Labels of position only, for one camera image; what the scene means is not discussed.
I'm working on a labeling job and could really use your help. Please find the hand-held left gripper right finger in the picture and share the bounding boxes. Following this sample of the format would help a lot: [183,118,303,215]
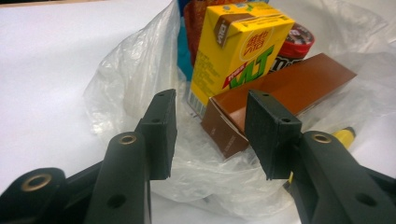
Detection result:
[245,90,396,224]

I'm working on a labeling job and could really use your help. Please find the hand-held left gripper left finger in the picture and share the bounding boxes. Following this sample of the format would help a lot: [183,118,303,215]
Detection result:
[83,89,178,224]

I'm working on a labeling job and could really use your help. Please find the long brown box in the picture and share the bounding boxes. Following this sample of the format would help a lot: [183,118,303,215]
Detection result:
[200,52,358,160]

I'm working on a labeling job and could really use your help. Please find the clear plastic bag yellow smiley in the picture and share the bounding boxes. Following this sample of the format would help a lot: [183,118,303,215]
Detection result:
[83,0,396,220]

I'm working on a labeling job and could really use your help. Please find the yellow drink carton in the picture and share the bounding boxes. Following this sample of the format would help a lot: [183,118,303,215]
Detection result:
[186,2,296,119]

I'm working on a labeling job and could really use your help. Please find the brown candy jar red lid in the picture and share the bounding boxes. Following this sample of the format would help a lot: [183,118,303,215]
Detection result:
[269,22,316,74]

